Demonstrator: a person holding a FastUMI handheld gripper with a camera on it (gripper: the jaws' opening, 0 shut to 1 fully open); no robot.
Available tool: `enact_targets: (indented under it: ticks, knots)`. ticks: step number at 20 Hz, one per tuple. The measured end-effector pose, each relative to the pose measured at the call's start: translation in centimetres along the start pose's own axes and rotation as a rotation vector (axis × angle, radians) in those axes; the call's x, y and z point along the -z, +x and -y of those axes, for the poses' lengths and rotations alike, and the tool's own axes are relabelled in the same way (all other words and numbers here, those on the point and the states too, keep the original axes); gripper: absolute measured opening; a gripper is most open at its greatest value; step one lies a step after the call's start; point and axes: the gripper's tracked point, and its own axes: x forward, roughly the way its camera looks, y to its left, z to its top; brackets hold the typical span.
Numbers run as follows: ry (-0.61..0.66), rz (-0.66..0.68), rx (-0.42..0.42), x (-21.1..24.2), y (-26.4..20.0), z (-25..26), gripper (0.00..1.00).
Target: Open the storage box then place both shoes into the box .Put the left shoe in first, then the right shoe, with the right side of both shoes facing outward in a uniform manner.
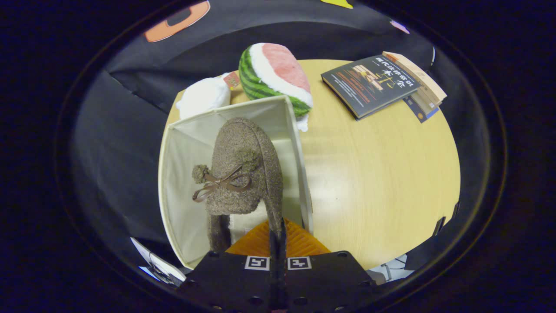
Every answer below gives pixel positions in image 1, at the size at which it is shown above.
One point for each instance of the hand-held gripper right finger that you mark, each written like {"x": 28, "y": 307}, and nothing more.
{"x": 325, "y": 282}

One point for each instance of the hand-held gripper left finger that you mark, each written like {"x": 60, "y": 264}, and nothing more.
{"x": 234, "y": 282}

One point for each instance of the cream fabric storage box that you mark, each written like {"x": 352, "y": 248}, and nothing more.
{"x": 182, "y": 182}

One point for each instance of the white plush toy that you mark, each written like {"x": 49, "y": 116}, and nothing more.
{"x": 204, "y": 98}

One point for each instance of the black paperback book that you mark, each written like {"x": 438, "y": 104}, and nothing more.
{"x": 369, "y": 84}

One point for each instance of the watermelon slice plush toy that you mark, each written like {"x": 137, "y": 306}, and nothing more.
{"x": 273, "y": 74}

